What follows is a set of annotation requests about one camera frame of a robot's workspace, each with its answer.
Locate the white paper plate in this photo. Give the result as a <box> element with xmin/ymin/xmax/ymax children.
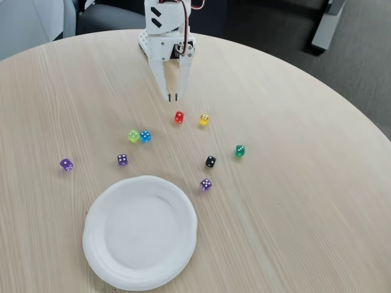
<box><xmin>82</xmin><ymin>175</ymin><xmax>199</xmax><ymax>291</ymax></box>

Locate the black chair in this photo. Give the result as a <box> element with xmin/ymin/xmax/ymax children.
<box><xmin>76</xmin><ymin>3</ymin><xmax>147</xmax><ymax>36</ymax></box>

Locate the black sofa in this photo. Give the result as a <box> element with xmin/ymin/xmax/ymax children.
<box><xmin>195</xmin><ymin>0</ymin><xmax>329</xmax><ymax>56</ymax></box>

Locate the white cabinet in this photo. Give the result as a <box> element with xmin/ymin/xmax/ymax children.
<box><xmin>0</xmin><ymin>0</ymin><xmax>77</xmax><ymax>61</ymax></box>

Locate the grey furniture leg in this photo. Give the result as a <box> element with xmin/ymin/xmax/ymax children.
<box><xmin>311</xmin><ymin>0</ymin><xmax>348</xmax><ymax>52</ymax></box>

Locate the red black arm cable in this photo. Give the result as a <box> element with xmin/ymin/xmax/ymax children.
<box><xmin>178</xmin><ymin>0</ymin><xmax>208</xmax><ymax>58</ymax></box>

